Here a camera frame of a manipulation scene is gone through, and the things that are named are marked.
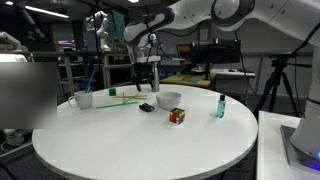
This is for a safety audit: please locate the thin orange stick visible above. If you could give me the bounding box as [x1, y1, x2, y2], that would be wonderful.
[112, 95, 148, 99]

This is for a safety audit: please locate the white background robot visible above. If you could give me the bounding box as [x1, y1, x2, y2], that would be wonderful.
[0, 31, 23, 52]

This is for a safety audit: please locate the multicolour Rubik's cube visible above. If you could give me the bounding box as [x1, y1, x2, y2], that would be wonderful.
[168, 107, 186, 125]

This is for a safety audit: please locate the blue straw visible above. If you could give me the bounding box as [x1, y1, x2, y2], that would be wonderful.
[85, 70, 96, 94]

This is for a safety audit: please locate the blue hanging cloth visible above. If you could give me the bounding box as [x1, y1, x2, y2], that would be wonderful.
[108, 9, 127, 46]

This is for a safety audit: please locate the silver metal bottle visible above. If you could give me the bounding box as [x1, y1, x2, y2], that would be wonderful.
[150, 61, 161, 93]

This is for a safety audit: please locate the dark wide monitor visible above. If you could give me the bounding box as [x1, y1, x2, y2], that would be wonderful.
[189, 38, 243, 66]

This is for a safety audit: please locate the blue bottle with dark cap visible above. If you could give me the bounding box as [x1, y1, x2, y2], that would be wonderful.
[216, 94, 227, 119]

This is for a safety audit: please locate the white robot on frame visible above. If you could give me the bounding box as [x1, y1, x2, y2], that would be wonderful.
[84, 9, 112, 53]

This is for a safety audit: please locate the white mug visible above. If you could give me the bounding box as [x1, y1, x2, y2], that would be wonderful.
[67, 90, 94, 110]

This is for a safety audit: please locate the black camera tripod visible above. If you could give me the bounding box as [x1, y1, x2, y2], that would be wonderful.
[253, 52, 313, 118]

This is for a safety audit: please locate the long green stick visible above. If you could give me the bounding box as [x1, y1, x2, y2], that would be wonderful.
[96, 101, 140, 110]

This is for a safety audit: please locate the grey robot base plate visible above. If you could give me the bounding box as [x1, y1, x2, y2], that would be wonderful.
[279, 124, 320, 176]

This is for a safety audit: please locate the white pedestal table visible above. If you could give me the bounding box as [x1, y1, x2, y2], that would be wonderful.
[255, 109, 320, 180]

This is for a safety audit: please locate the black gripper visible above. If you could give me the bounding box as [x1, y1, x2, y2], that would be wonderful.
[132, 60, 155, 93]

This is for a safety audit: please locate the wooden desk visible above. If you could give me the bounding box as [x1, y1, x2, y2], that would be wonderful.
[159, 73, 218, 90]

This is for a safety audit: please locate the white bowl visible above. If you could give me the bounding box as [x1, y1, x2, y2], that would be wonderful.
[155, 91, 183, 111]

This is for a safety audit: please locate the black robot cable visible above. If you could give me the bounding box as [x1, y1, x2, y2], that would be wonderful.
[292, 21, 320, 119]

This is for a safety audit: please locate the long ceiling light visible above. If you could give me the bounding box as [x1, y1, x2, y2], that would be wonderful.
[4, 0, 70, 20]

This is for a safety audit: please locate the metal frame table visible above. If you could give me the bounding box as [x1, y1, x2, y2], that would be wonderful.
[31, 49, 135, 92]

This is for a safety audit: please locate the small black object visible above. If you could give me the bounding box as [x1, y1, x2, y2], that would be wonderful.
[138, 102, 155, 113]

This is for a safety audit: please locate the white desk with drawers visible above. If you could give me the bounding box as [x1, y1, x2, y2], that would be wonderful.
[209, 68, 257, 98]

